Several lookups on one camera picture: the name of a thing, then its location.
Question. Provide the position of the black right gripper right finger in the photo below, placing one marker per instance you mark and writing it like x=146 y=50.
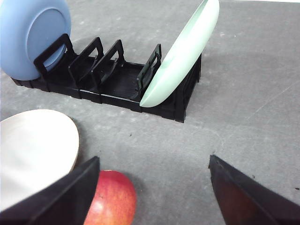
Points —
x=243 y=201

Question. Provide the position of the red pomegranate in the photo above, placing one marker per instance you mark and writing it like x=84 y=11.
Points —
x=115 y=201

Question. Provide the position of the white plate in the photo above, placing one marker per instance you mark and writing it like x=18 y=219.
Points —
x=36 y=147

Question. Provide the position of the mint green plate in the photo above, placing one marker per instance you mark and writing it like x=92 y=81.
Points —
x=185 y=54

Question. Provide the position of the blue plate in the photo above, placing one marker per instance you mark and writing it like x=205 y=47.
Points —
x=27 y=27

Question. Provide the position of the black dish rack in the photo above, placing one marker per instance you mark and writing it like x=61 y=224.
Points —
x=112 y=81

